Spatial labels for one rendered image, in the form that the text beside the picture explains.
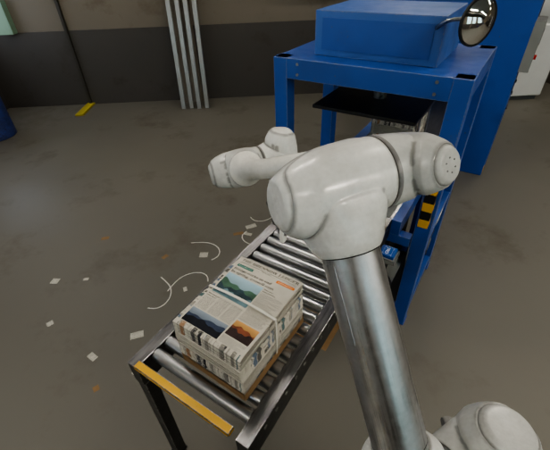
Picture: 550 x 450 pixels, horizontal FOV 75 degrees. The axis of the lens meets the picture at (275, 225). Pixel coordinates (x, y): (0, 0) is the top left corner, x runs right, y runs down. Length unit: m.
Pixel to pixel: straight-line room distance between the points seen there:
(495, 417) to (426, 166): 0.51
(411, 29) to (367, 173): 1.34
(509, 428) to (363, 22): 1.61
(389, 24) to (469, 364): 1.91
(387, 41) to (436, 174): 1.32
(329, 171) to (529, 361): 2.33
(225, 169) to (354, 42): 1.09
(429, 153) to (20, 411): 2.47
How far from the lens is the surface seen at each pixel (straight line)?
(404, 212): 2.14
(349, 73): 1.85
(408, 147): 0.63
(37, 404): 2.62
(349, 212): 0.54
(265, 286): 1.30
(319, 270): 1.70
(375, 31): 1.90
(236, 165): 1.04
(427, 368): 2.45
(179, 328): 1.27
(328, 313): 1.53
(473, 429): 0.86
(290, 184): 0.53
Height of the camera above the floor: 1.99
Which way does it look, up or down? 38 degrees down
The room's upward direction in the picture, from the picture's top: 2 degrees counter-clockwise
